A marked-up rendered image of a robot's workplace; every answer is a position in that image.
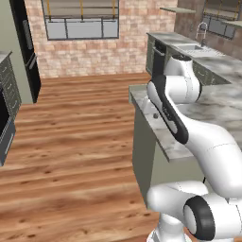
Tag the grey wall shelf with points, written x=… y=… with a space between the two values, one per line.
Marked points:
x=178 y=10

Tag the black tall oven unit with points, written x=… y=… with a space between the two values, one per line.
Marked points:
x=30 y=60

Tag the grey-green sink cupboard run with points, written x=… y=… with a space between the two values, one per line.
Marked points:
x=204 y=75

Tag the grey-green island cupboard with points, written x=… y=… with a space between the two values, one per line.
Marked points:
x=141 y=151

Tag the grey framed window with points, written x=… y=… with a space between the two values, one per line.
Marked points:
x=82 y=30
x=220 y=25

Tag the grey-green drawer cupboard run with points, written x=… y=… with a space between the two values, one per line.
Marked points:
x=11 y=85

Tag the black dishwasher with grey front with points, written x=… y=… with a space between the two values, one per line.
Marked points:
x=5 y=135

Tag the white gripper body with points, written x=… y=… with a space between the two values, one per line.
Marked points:
x=148 y=106

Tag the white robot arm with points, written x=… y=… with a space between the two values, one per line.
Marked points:
x=208 y=148

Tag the silver sink tap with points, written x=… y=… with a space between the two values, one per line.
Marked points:
x=201 y=31

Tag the black built-in dishwasher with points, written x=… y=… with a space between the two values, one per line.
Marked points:
x=158 y=58

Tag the steel sink basin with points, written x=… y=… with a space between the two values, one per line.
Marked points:
x=193 y=48

